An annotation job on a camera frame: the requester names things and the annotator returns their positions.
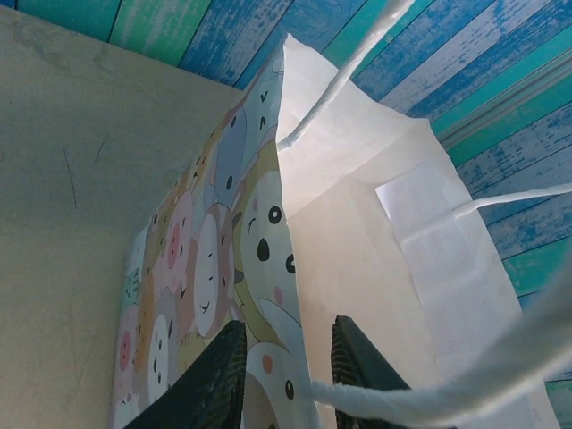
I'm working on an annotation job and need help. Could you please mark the white cartoon print paper bag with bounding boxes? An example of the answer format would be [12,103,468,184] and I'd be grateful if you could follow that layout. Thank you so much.
[109,0,572,429]

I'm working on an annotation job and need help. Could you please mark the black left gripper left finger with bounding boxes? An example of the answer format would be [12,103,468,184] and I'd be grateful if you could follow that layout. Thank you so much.
[129,320,249,429]

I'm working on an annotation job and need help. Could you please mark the aluminium corner post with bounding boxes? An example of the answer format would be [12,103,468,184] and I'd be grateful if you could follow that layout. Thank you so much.
[440,66,572,145]

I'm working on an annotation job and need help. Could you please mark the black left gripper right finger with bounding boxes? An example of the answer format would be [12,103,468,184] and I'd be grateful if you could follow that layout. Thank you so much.
[329,314,455,429]

